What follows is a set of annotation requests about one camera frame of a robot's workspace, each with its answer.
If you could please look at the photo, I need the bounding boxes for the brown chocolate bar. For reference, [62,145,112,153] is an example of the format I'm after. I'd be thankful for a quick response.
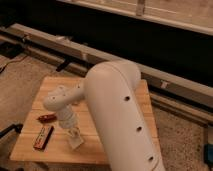
[33,125,54,150]

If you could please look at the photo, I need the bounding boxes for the white sponge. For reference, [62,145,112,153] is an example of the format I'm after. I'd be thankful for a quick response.
[68,134,84,149]

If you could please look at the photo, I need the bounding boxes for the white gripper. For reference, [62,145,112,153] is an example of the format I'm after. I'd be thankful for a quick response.
[57,106,80,139]

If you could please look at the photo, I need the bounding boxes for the black cable on floor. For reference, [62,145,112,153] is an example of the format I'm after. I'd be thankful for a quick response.
[0,53,30,75]

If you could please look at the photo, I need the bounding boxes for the red snack wrapper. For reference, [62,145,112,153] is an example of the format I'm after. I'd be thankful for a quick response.
[37,114,57,123]

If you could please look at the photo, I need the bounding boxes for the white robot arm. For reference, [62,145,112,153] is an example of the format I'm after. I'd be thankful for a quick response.
[43,60,165,171]

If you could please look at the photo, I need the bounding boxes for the black object at left edge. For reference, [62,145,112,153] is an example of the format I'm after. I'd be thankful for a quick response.
[0,123,23,139]

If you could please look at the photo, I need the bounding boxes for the blue object at right edge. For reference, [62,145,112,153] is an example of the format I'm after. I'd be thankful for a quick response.
[204,144,213,165]

